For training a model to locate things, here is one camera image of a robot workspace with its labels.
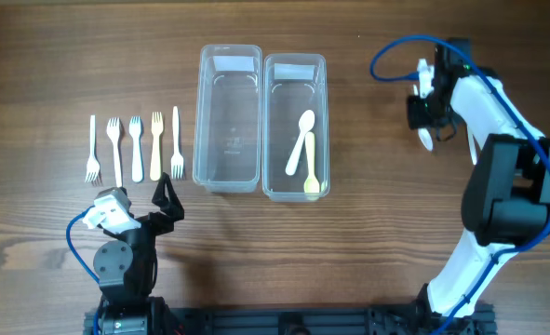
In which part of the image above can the white slim plastic spoon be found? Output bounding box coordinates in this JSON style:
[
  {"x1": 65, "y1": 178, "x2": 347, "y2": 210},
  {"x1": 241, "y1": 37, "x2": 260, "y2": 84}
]
[{"x1": 413, "y1": 85, "x2": 434, "y2": 152}]

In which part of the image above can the yellow plastic spoon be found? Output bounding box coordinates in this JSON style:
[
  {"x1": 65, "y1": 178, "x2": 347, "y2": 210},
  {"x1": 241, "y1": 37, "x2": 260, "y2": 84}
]
[{"x1": 303, "y1": 131, "x2": 320, "y2": 201}]

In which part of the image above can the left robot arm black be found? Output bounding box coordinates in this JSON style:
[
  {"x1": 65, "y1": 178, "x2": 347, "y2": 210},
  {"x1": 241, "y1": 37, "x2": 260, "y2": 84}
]
[{"x1": 84, "y1": 173, "x2": 185, "y2": 334}]

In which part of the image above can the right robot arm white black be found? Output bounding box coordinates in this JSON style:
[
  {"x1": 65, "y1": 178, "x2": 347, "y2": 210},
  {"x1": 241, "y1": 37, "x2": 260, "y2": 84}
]
[{"x1": 407, "y1": 39, "x2": 550, "y2": 332}]

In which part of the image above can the white fork nearest container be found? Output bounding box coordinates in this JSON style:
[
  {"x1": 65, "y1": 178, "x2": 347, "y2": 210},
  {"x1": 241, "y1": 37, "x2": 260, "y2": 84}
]
[{"x1": 170, "y1": 106, "x2": 184, "y2": 180}]

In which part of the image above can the left clear plastic container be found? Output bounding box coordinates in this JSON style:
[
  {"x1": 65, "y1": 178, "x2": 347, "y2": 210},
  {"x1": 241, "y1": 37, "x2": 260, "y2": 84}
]
[{"x1": 193, "y1": 45, "x2": 262, "y2": 193}]

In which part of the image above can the clear plastic container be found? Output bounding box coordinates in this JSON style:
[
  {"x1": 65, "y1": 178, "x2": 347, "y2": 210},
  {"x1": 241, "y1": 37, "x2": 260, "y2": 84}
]
[
  {"x1": 262, "y1": 53, "x2": 330, "y2": 202},
  {"x1": 193, "y1": 45, "x2": 262, "y2": 193}
]

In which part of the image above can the right clear plastic container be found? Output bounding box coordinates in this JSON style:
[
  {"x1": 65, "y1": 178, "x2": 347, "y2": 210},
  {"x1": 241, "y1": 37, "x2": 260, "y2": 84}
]
[{"x1": 262, "y1": 53, "x2": 330, "y2": 202}]

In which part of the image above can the yellow plastic fork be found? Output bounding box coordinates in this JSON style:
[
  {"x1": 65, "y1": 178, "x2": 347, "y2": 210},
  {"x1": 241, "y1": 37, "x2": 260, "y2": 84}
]
[{"x1": 150, "y1": 112, "x2": 164, "y2": 181}]

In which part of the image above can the white plastic fork far left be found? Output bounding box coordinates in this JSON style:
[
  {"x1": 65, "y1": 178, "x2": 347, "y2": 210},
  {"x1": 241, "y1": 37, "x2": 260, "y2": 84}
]
[{"x1": 85, "y1": 114, "x2": 101, "y2": 182}]

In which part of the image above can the light blue plastic fork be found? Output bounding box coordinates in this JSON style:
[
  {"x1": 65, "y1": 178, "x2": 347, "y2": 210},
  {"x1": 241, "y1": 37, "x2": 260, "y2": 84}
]
[{"x1": 128, "y1": 116, "x2": 143, "y2": 182}]

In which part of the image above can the white fork tines up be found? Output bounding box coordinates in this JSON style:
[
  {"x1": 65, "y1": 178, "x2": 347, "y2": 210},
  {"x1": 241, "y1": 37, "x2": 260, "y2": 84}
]
[{"x1": 106, "y1": 117, "x2": 123, "y2": 187}]

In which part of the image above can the right blue cable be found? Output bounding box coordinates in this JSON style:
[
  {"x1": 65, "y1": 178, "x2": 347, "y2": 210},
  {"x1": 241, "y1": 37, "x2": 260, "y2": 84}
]
[{"x1": 369, "y1": 33, "x2": 550, "y2": 335}]

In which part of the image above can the blue cable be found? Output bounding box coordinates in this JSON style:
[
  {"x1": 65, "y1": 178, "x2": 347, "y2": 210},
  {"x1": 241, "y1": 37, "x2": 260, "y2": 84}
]
[
  {"x1": 65, "y1": 207, "x2": 101, "y2": 285},
  {"x1": 369, "y1": 33, "x2": 550, "y2": 335}
]

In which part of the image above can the left blue cable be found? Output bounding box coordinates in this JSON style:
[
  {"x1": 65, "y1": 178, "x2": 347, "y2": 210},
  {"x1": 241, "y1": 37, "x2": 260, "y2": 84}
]
[{"x1": 65, "y1": 207, "x2": 101, "y2": 285}]

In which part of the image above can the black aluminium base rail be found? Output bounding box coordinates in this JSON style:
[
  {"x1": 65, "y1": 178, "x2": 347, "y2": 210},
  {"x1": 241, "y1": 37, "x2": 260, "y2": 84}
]
[{"x1": 83, "y1": 304, "x2": 498, "y2": 335}]

